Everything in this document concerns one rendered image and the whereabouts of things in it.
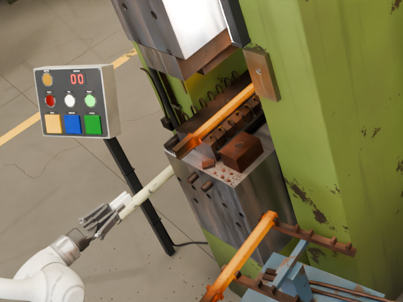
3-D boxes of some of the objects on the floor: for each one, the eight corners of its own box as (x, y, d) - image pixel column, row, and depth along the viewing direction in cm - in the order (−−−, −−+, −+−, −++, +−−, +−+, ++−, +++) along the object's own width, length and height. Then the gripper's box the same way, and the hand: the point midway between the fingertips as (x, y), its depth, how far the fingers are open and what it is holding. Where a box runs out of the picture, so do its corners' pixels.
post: (170, 256, 305) (81, 93, 237) (165, 253, 308) (75, 90, 240) (176, 251, 307) (88, 87, 239) (171, 248, 310) (83, 85, 241)
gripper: (66, 241, 195) (120, 194, 204) (90, 261, 185) (146, 211, 194) (56, 226, 190) (112, 179, 199) (79, 246, 180) (137, 196, 189)
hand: (121, 202), depth 195 cm, fingers closed
